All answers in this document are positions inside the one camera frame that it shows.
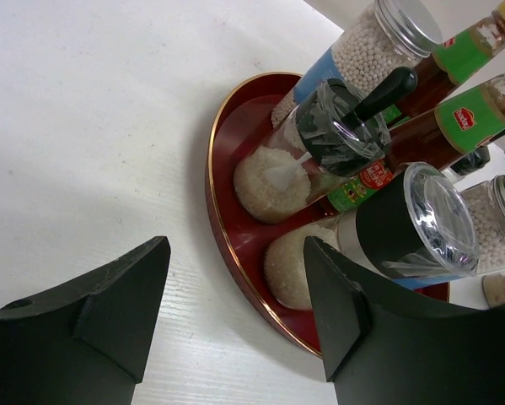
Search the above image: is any sauce bottle yellow cap front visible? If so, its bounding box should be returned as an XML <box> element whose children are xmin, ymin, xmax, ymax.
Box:
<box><xmin>320</xmin><ymin>73</ymin><xmax>505</xmax><ymax>215</ymax></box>

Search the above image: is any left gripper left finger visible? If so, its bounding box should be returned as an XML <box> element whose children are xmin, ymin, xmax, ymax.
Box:
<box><xmin>0</xmin><ymin>236</ymin><xmax>170</xmax><ymax>404</ymax></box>

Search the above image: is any silver-lid spice jar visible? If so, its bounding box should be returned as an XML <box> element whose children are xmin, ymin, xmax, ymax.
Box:
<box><xmin>271</xmin><ymin>0</ymin><xmax>443</xmax><ymax>127</ymax></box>
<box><xmin>462</xmin><ymin>174</ymin><xmax>505</xmax><ymax>275</ymax></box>

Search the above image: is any sauce bottle yellow cap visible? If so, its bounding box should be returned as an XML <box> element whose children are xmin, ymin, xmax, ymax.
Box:
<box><xmin>383</xmin><ymin>1</ymin><xmax>505</xmax><ymax>127</ymax></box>
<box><xmin>320</xmin><ymin>73</ymin><xmax>505</xmax><ymax>215</ymax></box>

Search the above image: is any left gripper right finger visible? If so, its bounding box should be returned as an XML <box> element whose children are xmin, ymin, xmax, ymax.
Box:
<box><xmin>304</xmin><ymin>237</ymin><xmax>505</xmax><ymax>404</ymax></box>

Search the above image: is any black grinder-top shaker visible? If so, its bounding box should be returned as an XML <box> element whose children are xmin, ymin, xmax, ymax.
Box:
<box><xmin>442</xmin><ymin>146</ymin><xmax>491</xmax><ymax>184</ymax></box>
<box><xmin>264</xmin><ymin>162</ymin><xmax>479</xmax><ymax>311</ymax></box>

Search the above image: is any black-cap glass jar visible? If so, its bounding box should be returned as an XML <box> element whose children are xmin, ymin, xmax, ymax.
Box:
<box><xmin>233</xmin><ymin>67</ymin><xmax>417</xmax><ymax>224</ymax></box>

